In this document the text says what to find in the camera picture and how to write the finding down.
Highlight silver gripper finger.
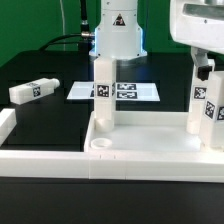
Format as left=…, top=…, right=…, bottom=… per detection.
left=191, top=47, right=212, bottom=81

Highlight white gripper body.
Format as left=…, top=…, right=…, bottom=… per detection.
left=170, top=0, right=224, bottom=54

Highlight white desk top tray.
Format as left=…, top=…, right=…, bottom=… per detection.
left=83, top=110, right=224, bottom=154

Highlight white front fence bar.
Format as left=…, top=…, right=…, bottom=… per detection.
left=0, top=150, right=224, bottom=183

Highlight fiducial marker sheet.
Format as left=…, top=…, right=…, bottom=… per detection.
left=67, top=82, right=160, bottom=102

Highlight white left fence block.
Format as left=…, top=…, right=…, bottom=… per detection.
left=0, top=108, right=17, bottom=146

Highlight black cables with connectors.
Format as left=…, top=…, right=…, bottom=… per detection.
left=38, top=0, right=96, bottom=52

